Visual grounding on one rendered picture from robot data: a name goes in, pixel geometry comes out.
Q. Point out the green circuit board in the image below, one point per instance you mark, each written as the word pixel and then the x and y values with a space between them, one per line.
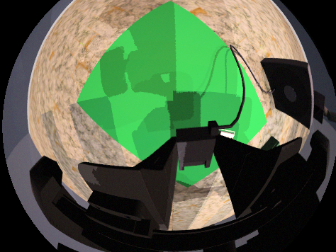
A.
pixel 169 71

